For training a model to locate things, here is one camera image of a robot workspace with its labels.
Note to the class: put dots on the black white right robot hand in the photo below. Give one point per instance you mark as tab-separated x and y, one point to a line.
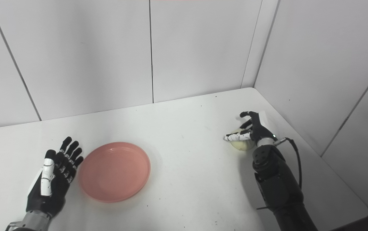
261	131

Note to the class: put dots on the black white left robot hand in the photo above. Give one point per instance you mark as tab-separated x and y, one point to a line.
51	195

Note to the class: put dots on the cream steamed bun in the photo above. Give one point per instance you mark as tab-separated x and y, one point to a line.
243	145

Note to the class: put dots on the pink round plate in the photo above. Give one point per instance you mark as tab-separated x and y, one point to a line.
113	171

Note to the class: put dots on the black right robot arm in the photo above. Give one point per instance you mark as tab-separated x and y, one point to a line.
277	186

